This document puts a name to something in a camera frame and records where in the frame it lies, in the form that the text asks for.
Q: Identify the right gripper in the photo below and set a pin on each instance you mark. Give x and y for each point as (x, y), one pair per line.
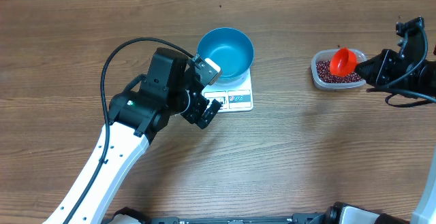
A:
(386, 69)

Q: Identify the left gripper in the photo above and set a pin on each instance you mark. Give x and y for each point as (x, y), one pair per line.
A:
(200, 104)

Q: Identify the red scoop with blue handle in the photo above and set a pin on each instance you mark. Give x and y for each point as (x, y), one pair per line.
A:
(343, 62)

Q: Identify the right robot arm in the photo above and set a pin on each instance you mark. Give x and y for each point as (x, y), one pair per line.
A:
(406, 73)

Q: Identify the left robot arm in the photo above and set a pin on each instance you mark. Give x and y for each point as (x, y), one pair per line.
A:
(172, 85)

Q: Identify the white digital kitchen scale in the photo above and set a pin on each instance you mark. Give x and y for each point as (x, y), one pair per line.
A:
(234, 96)

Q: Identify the blue metal bowl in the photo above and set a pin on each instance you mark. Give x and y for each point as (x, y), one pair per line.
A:
(230, 49)

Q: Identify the red adzuki beans in container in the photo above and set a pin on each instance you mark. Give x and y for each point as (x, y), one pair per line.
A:
(323, 71)

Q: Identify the clear plastic container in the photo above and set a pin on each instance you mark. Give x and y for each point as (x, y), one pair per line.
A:
(325, 55)

